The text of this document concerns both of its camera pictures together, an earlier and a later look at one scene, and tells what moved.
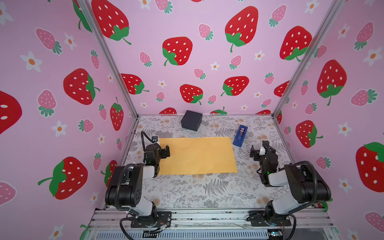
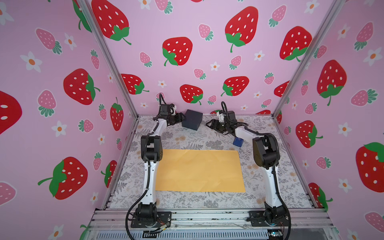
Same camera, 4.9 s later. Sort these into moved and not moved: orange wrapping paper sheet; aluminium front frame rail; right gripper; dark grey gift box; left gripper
Moved: left gripper; right gripper; orange wrapping paper sheet
Not moved: aluminium front frame rail; dark grey gift box
